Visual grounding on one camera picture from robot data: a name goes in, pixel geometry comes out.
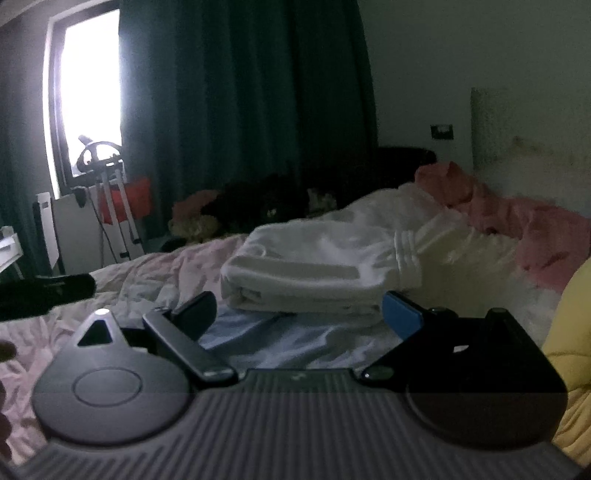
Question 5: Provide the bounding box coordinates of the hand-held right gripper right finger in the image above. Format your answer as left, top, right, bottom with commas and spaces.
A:
361, 291, 546, 383

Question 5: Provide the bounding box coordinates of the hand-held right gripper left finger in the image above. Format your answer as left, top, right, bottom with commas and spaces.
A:
74, 292, 238, 383

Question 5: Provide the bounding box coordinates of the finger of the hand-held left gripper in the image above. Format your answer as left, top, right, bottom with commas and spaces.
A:
44, 273, 97, 306

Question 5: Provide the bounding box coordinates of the white garment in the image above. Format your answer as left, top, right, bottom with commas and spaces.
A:
220, 220, 424, 329

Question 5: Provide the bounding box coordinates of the white dressing table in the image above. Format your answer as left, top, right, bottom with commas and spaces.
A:
0, 226, 24, 280

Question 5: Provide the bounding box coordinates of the white panel heater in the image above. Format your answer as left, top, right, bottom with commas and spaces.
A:
34, 191, 110, 278

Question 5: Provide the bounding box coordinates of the brown plush toy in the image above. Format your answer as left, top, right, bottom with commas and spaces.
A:
167, 215, 221, 243

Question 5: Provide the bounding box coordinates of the pink white floral blanket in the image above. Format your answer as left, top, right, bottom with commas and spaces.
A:
0, 182, 591, 467

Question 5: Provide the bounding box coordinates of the tan crumpled object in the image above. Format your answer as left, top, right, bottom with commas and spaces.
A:
171, 189, 218, 223

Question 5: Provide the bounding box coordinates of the red cloth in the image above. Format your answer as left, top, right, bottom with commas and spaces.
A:
95, 177, 153, 225

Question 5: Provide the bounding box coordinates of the narrow teal curtain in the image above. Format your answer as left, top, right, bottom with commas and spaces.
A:
0, 18, 61, 278

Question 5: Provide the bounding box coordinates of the dark upholstered furniture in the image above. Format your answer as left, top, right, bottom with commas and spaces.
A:
376, 146, 438, 193

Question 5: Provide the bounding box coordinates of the pink cloth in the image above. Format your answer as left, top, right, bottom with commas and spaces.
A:
414, 161, 591, 292

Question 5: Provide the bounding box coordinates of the yellow cloth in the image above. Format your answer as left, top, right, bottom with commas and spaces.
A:
540, 257, 591, 463

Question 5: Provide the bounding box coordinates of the bright window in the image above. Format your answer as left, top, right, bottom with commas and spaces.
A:
48, 0, 126, 188

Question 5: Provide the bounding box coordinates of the wide teal curtain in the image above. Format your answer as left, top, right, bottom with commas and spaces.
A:
117, 0, 380, 219

